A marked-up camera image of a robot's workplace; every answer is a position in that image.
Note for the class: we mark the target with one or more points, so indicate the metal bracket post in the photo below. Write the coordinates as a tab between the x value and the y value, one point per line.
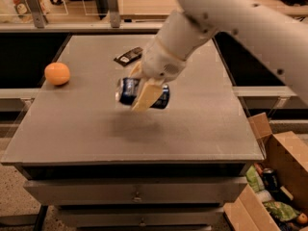
115	19
37	13

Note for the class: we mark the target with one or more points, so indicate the black snack packet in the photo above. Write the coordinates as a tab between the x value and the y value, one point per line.
129	56

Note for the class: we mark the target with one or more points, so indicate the grey drawer cabinet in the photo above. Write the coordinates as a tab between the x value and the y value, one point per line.
104	166

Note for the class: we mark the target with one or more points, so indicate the small orange fruit in box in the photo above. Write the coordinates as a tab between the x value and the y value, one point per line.
302	219

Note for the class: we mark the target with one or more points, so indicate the cardboard box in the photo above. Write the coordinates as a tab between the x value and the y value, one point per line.
275	197

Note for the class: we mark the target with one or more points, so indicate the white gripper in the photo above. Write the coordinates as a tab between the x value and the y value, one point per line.
161	63

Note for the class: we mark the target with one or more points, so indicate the middle metal bracket post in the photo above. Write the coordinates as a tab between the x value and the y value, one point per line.
115	19

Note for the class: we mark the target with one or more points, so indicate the green snack bag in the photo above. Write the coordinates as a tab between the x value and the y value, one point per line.
281	211

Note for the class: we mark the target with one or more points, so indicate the blue pepsi can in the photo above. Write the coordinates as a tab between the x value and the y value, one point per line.
127	90

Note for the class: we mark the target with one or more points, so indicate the dark can in box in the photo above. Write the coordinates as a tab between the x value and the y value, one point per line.
270	179

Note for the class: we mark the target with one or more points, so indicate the left metal bracket post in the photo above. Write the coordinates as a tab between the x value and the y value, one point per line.
37	13

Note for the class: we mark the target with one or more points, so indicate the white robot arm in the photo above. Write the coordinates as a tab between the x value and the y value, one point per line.
279	42

